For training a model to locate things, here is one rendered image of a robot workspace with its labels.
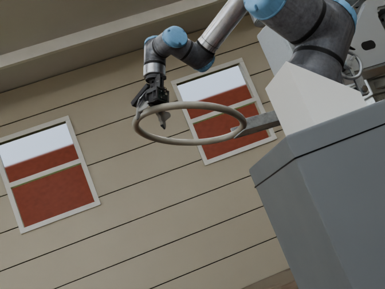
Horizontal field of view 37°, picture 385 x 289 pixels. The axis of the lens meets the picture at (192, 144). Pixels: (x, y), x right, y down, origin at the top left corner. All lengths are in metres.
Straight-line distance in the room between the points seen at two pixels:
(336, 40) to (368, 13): 1.34
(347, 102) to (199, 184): 7.22
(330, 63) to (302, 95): 0.15
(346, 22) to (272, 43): 1.10
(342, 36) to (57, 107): 7.51
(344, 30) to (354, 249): 0.64
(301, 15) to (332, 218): 0.57
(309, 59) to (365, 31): 1.34
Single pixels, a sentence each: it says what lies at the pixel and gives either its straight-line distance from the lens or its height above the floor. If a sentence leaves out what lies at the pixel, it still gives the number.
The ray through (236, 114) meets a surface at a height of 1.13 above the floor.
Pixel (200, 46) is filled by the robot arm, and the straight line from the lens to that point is 2.31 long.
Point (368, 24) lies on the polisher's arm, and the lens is 2.99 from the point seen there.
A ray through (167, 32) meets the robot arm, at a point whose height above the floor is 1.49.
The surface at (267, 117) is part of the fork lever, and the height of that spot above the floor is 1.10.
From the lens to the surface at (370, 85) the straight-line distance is 3.61.
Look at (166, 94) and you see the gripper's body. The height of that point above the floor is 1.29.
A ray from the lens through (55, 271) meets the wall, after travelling 8.54.
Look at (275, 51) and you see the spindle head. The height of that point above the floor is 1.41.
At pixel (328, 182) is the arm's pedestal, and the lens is 1.42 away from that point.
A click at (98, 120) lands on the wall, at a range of 8.87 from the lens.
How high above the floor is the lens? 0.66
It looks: 10 degrees up
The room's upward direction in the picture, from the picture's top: 22 degrees counter-clockwise
